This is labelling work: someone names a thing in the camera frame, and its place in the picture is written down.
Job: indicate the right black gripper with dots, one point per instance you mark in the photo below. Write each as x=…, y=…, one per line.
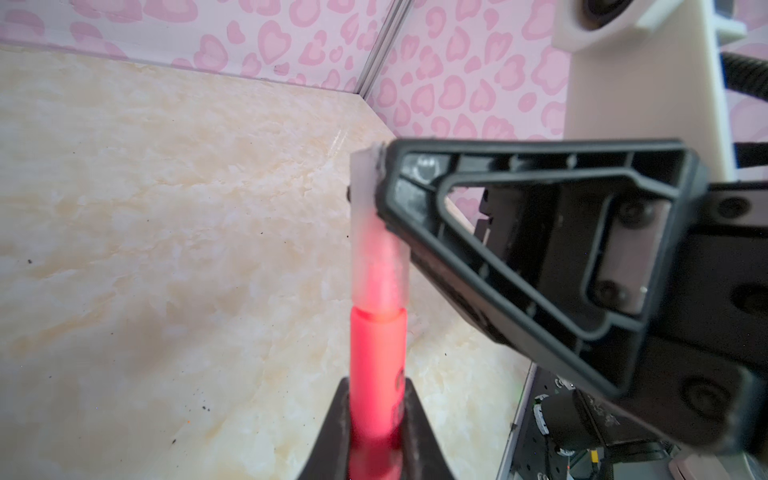
x=701, y=379

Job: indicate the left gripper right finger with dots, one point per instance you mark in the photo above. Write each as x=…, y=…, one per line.
x=424, y=459

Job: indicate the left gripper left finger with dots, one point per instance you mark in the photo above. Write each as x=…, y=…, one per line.
x=329, y=456

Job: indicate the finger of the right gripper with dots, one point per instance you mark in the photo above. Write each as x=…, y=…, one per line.
x=512, y=233

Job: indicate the pink marker pen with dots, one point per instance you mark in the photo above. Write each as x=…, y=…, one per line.
x=377, y=384

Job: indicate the clear pen cap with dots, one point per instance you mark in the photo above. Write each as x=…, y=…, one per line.
x=380, y=260

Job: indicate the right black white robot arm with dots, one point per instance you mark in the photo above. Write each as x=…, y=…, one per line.
x=618, y=266

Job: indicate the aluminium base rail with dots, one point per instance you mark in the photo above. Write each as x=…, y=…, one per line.
x=516, y=426

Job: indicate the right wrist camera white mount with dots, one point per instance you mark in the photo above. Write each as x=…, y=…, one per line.
x=650, y=70

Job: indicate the aluminium frame corner post right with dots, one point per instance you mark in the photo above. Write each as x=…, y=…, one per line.
x=391, y=26

